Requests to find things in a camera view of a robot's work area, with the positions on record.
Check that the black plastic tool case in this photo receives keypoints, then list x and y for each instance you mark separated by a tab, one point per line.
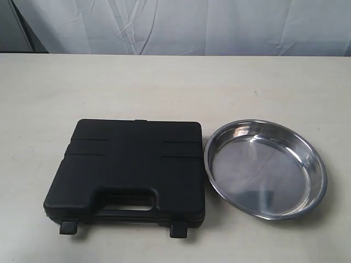
130	171

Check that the round stainless steel tray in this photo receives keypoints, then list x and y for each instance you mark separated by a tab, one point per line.
265	169

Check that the white wrinkled backdrop curtain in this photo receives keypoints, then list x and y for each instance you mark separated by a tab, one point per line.
209	28

